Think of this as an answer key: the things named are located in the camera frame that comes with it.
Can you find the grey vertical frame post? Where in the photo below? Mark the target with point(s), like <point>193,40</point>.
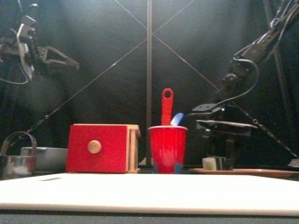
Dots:
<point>148,73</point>

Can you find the blue plastic utensil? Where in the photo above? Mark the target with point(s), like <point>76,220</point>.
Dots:
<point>176,119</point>

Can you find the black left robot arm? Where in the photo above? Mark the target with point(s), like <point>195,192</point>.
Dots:
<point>23,17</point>

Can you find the red plastic cup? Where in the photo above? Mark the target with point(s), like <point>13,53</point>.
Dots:
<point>167,151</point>

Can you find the white cutting board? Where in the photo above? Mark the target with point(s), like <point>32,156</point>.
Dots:
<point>147,192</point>

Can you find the red toy knife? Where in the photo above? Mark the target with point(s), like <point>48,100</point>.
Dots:
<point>167,108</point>

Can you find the brown flat plate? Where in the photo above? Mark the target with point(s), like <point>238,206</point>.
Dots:
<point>256,172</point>

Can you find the red wooden box with knob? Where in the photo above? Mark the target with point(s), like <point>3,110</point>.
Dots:
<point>97,148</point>

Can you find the grey metal pan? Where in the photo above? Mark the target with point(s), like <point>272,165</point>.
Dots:
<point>51,159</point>

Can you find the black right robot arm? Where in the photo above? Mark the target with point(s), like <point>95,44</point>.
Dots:
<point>256,46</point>

